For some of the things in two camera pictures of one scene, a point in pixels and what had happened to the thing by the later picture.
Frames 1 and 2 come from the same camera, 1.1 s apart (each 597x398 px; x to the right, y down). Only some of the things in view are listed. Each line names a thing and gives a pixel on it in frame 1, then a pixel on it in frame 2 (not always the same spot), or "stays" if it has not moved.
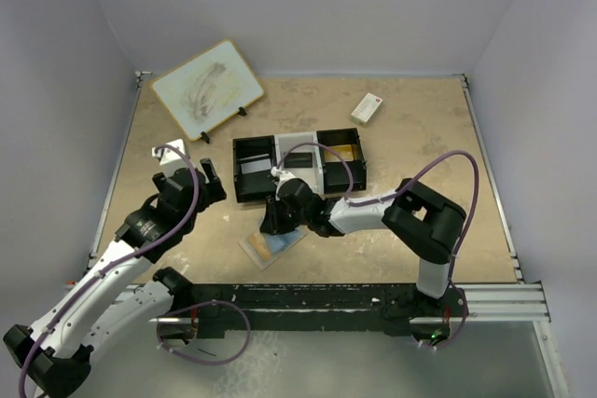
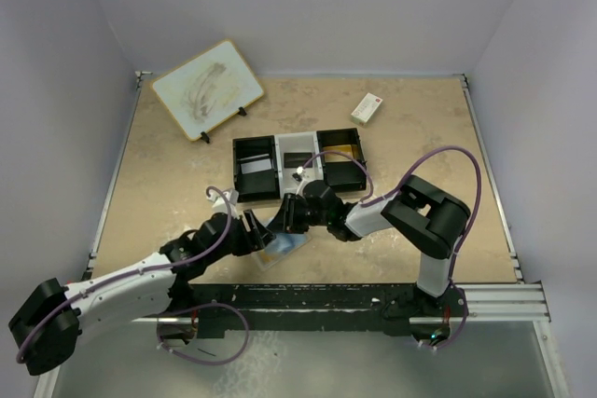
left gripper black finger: [214, 187] -> [261, 237]
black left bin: [254, 158] stays
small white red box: [366, 109] stays
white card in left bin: [256, 166] stays
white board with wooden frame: [207, 87] stays
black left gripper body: [159, 179] -> [240, 243]
